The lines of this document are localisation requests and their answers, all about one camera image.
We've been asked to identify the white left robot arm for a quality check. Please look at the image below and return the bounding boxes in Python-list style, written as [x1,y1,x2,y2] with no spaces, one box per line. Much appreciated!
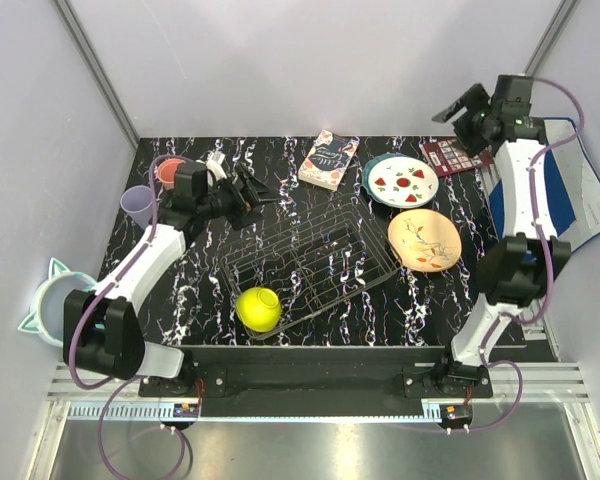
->
[63,158,279,396]

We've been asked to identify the floral cover book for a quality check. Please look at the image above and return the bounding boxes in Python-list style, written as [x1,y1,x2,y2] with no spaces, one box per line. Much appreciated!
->
[298,130,360,191]

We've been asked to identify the dark red booklet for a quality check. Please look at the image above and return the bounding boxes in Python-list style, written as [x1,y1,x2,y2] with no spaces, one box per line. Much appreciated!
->
[420,139,494,178]

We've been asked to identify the white plate with strawberries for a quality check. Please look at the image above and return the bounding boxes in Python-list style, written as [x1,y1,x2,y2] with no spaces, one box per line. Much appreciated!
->
[367,155,440,210]

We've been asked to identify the grey wire dish rack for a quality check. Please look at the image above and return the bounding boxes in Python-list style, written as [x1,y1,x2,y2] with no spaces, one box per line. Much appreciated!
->
[218,194,401,340]

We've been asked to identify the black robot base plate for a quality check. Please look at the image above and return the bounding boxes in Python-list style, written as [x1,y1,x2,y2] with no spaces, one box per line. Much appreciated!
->
[139,346,493,421]

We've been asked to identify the teal scalloped plate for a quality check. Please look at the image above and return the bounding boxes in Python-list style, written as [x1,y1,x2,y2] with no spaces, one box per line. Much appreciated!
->
[361,157,439,210]

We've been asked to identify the lilac cup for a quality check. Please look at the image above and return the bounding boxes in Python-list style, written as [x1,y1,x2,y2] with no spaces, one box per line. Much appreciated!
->
[120,185,155,229]

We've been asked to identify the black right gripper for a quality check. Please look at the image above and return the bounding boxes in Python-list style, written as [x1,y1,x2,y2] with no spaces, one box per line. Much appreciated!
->
[430,83,496,159]

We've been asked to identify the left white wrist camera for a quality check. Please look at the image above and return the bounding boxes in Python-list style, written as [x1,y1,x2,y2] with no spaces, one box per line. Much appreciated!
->
[205,150,227,186]

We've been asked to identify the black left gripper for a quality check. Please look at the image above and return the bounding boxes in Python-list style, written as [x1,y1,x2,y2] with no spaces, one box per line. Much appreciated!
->
[198,163,282,230]

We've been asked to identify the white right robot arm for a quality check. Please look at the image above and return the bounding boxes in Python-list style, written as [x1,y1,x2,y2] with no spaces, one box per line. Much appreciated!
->
[430,74,571,397]

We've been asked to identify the white cat-ear basket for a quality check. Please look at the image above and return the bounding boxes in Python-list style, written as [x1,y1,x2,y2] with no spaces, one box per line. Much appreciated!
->
[17,258,96,348]

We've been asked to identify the yellow-green bowl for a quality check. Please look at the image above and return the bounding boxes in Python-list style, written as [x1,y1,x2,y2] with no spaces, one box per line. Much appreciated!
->
[236,287,282,333]

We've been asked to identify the blue ring binder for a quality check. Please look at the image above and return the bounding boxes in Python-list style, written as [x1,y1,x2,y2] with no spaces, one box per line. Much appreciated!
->
[481,117,600,253]

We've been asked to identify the beige speckled plate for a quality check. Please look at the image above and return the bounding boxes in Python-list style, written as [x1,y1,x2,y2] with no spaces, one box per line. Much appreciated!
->
[388,209,462,273]

